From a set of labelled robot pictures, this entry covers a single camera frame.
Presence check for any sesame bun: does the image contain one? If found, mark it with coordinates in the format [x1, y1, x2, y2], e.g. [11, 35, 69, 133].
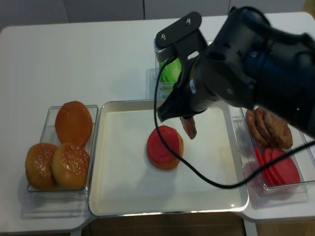
[25, 143, 60, 191]
[51, 143, 90, 190]

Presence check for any clear bun container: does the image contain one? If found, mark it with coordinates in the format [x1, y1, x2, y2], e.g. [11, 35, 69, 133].
[27, 105, 99, 201]

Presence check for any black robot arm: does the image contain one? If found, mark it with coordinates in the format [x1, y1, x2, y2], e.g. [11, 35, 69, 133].
[154, 6, 315, 136]

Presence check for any brown meat patty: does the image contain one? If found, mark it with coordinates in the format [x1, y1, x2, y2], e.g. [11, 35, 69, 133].
[180, 117, 197, 140]

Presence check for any bottom bun on tray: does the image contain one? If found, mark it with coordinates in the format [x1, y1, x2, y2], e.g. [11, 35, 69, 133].
[147, 125, 184, 171]

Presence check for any sesame bun front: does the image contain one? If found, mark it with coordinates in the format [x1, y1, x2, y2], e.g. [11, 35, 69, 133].
[51, 143, 90, 190]

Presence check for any black camera cable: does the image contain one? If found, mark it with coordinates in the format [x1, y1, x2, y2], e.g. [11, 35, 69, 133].
[154, 57, 315, 189]

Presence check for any red tomato slices stack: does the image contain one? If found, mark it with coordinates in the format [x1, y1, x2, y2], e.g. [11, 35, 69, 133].
[254, 146, 300, 186]

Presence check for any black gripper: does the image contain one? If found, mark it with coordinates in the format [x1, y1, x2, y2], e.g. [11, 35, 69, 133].
[157, 46, 236, 122]

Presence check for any green lettuce leaf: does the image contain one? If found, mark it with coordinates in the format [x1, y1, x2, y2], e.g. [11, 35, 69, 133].
[160, 58, 182, 83]

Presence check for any clear lettuce cheese container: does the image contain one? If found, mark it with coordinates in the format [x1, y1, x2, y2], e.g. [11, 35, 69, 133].
[146, 57, 174, 100]

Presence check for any sesame bun left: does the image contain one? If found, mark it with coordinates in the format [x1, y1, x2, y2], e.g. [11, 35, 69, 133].
[25, 143, 60, 191]

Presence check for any white serving tray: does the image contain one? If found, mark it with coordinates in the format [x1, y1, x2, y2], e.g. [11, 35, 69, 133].
[88, 100, 250, 217]

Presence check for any brown patty stack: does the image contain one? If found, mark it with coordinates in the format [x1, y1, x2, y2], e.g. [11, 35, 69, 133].
[245, 107, 293, 149]

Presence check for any clear patty tomato container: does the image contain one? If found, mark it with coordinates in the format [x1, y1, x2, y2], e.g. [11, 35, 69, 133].
[230, 107, 315, 197]

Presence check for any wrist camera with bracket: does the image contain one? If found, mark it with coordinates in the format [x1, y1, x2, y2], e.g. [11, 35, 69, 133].
[154, 12, 208, 66]

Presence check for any red tomato slice on bun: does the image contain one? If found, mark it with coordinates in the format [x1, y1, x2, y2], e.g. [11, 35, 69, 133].
[147, 125, 182, 164]

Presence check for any plain brown bun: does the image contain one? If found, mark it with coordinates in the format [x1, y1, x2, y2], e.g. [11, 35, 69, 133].
[55, 101, 93, 147]

